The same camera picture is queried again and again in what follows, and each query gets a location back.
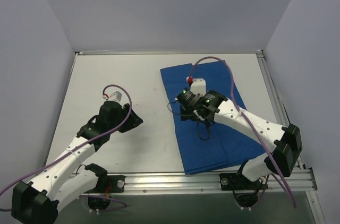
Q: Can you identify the blue surgical cloth wrap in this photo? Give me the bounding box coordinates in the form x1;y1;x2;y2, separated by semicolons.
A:
159;60;266;175

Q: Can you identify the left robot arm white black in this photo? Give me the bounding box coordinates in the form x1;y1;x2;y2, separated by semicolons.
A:
11;101;143;223

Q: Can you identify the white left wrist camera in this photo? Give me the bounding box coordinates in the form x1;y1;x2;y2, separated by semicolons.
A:
107;91;122;103

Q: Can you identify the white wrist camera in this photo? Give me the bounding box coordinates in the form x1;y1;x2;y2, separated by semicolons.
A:
107;91;122;103
186;76;206;96

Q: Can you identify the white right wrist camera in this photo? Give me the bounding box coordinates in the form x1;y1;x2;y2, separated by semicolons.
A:
186;76;206;96

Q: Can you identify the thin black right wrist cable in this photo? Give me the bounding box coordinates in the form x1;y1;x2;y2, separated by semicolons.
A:
167;101;216;141

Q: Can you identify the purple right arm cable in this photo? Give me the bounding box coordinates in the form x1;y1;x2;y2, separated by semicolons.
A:
188;56;298;209

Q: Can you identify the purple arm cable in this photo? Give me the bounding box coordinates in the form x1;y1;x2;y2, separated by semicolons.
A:
188;56;298;209
0;84;133;212

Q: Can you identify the aluminium back frame rail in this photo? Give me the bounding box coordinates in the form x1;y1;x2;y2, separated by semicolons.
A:
76;50;264;56

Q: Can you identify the aluminium frame rail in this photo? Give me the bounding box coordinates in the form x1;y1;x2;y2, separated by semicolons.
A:
256;50;306;169
76;50;264;56
28;168;318;197

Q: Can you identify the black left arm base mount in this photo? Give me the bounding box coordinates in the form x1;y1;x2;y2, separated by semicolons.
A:
91;175;125;193

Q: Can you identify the aluminium right frame rail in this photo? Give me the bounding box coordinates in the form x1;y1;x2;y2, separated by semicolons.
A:
256;50;306;169

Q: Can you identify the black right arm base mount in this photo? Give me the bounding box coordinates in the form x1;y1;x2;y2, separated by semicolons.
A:
219;173;268;191

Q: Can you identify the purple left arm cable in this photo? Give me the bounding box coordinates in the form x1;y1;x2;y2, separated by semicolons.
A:
0;84;133;212

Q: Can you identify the aluminium front frame rail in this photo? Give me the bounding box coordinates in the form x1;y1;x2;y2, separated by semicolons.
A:
28;168;318;197

